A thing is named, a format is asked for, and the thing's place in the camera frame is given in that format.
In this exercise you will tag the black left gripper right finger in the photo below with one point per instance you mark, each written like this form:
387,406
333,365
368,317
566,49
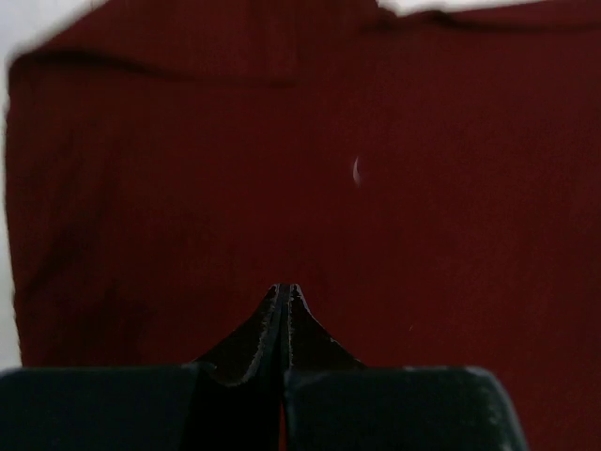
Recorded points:
333,401

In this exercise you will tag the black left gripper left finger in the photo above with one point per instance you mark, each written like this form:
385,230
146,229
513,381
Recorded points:
226,399

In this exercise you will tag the dark red t shirt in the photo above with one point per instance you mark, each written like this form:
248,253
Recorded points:
432,183

